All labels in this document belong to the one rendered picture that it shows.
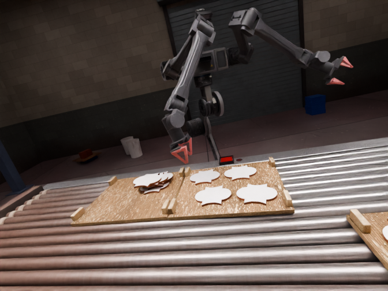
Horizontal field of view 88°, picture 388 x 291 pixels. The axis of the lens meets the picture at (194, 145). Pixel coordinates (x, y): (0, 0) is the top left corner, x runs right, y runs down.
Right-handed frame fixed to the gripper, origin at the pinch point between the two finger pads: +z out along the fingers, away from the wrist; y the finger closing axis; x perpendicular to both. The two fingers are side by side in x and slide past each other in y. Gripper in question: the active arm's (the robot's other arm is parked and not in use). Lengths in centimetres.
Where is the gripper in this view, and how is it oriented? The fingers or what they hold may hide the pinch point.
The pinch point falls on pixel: (187, 157)
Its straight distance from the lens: 88.1
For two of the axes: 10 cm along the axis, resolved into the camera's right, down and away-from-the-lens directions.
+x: -8.9, 3.7, 2.8
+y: 1.6, -3.2, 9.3
